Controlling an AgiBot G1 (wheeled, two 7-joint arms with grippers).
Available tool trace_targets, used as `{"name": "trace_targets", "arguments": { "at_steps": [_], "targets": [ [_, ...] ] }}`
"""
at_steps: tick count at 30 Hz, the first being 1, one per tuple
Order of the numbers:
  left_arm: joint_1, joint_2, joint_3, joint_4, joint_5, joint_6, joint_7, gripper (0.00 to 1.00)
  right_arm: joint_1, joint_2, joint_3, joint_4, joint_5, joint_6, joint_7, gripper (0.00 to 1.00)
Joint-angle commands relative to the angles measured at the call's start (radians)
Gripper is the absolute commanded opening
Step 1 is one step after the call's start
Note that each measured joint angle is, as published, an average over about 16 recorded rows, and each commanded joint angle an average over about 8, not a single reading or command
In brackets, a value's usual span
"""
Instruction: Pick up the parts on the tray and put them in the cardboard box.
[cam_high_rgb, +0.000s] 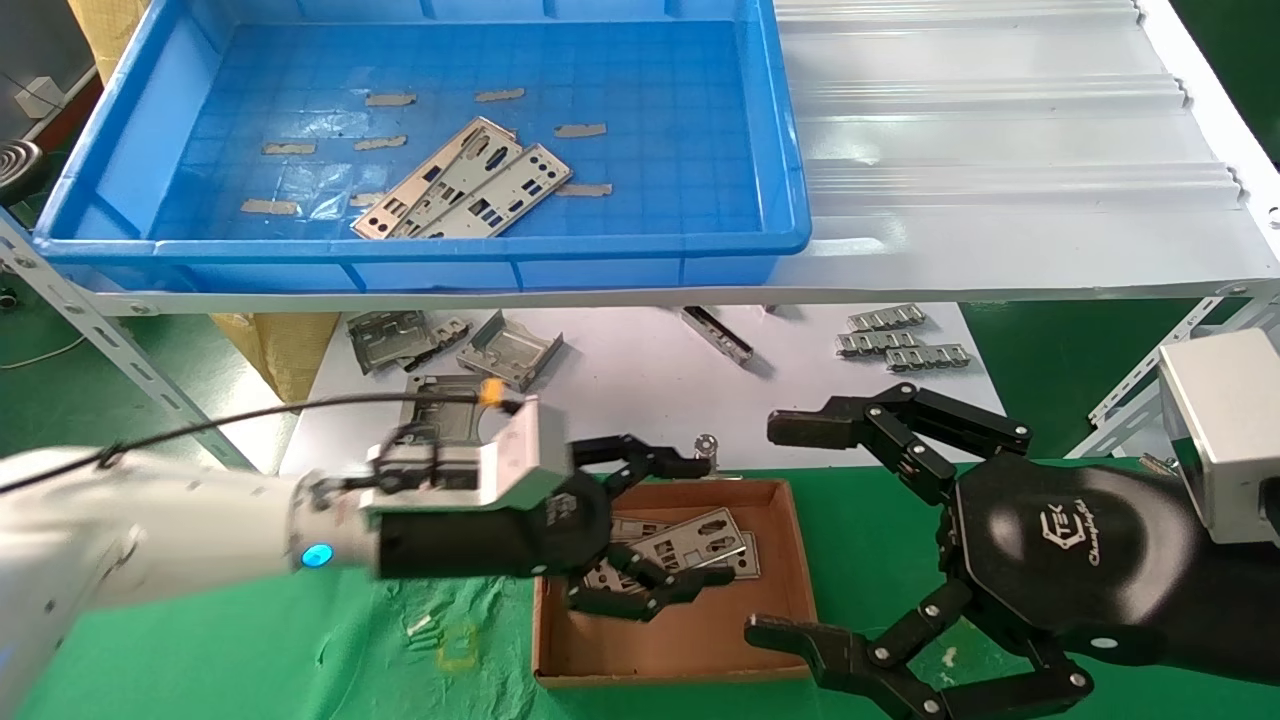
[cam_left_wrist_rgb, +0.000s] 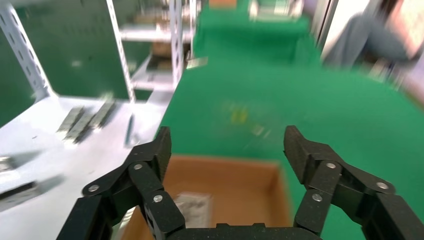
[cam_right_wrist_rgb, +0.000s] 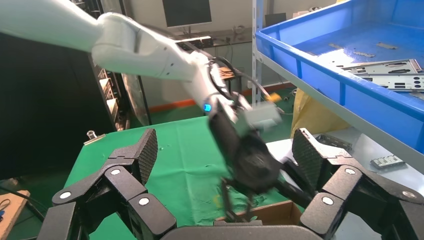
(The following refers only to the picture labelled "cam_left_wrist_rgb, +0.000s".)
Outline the person in grey clothing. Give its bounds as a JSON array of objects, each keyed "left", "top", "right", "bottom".
[{"left": 322, "top": 0, "right": 424, "bottom": 72}]

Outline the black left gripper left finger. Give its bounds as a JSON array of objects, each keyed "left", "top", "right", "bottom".
[{"left": 56, "top": 126, "right": 186, "bottom": 240}]

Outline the brown cardboard box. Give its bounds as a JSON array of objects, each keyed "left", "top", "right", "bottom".
[{"left": 119, "top": 153, "right": 294, "bottom": 240}]

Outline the silver metal shield plate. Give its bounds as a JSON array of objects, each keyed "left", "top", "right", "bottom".
[{"left": 173, "top": 192, "right": 213, "bottom": 229}]

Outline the white perforated rack post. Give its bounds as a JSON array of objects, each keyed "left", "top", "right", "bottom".
[
  {"left": 168, "top": 0, "right": 185, "bottom": 88},
  {"left": 105, "top": 0, "right": 137, "bottom": 104}
]

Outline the white perforated angle brace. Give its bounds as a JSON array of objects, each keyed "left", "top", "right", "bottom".
[{"left": 0, "top": 3, "right": 56, "bottom": 102}]

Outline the silver toothed metal strip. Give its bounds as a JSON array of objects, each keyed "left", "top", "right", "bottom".
[
  {"left": 88, "top": 99, "right": 117, "bottom": 129},
  {"left": 56, "top": 105, "right": 86, "bottom": 133},
  {"left": 64, "top": 114, "right": 99, "bottom": 144}
]

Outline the white flat shelf board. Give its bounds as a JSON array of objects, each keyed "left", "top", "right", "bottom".
[{"left": 0, "top": 94, "right": 176, "bottom": 240}]

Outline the thin blue pen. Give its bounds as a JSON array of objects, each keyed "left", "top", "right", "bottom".
[{"left": 124, "top": 113, "right": 135, "bottom": 147}]

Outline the green table cloth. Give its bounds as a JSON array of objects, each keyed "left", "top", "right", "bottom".
[{"left": 158, "top": 56, "right": 424, "bottom": 240}]

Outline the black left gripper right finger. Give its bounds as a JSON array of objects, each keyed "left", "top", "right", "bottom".
[{"left": 283, "top": 125, "right": 424, "bottom": 240}]

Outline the narrow dark metal bar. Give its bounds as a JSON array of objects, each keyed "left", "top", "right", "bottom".
[{"left": 0, "top": 181, "right": 42, "bottom": 211}]

